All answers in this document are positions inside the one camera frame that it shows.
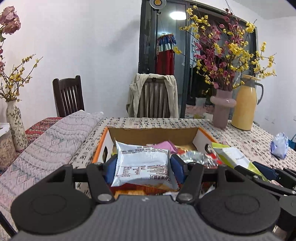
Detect orange cardboard box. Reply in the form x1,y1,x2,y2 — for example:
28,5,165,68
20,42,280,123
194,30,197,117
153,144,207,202
91,126,220,197

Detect wooden chair with slatted back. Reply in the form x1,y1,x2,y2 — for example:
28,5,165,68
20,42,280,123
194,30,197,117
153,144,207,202
136,77,173,118

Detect red patterned cloth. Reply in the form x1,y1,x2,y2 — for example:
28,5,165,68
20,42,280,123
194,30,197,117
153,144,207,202
16,117,64,151

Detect pale zigzag patterned blanket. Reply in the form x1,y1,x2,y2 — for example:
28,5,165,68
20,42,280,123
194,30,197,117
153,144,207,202
0,111,104,218

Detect dried pink roses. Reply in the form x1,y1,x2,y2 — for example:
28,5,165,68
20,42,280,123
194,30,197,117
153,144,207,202
0,6,21,70

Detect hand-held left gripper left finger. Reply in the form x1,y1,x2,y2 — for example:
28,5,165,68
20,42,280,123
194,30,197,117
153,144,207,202
44,156,118,204

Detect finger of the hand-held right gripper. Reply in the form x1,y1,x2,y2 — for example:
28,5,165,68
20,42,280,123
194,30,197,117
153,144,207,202
235,166,296,196
252,162,296,184

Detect chair with beige jacket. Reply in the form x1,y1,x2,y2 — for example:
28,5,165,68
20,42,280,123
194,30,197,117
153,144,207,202
126,73,179,118

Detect blue plastic bag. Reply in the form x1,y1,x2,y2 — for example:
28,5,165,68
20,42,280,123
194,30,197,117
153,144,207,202
270,133,289,159

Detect yellow thermos jug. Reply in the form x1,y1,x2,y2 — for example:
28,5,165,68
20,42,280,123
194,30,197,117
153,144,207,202
231,75,264,131

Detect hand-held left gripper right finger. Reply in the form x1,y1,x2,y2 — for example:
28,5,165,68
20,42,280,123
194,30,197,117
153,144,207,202
171,154,248,204

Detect silver foil snack packet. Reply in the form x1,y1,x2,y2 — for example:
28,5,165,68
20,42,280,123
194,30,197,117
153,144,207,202
178,151,219,168

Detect floral patterned ceramic vase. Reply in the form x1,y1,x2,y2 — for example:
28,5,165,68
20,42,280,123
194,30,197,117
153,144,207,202
6,100,28,151

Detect studio light on stand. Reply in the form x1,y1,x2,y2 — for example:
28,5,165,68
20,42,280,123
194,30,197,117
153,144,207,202
149,0,163,75

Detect pale blue hanging shirt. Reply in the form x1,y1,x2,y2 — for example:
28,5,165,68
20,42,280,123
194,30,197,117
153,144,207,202
190,35,201,68

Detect pink and yellow flower bouquet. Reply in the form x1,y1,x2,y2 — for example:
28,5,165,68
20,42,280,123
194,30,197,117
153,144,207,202
173,5,277,91

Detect dark framed glass door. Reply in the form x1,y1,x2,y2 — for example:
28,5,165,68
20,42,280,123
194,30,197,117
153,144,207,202
138,0,258,118

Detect pink snack packet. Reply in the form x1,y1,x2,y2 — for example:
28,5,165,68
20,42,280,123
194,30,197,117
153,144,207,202
151,141,178,154

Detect clear container with white lid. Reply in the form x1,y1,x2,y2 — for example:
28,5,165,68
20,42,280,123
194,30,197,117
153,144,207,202
0,123,16,168

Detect red and blue hanging dress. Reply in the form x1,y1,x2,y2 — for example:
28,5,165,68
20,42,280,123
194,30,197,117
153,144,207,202
155,34,176,75

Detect green and white snack packet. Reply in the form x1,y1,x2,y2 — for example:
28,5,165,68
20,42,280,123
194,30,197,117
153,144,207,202
211,142,269,181

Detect pink vase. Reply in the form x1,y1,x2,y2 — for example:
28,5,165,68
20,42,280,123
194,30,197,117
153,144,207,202
210,89,237,129

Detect yellow blossom branches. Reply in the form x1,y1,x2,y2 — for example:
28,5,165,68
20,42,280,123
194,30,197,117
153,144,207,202
0,54,43,102

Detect dark wooden chair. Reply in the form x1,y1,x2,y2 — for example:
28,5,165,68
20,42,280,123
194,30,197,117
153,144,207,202
52,75,85,117

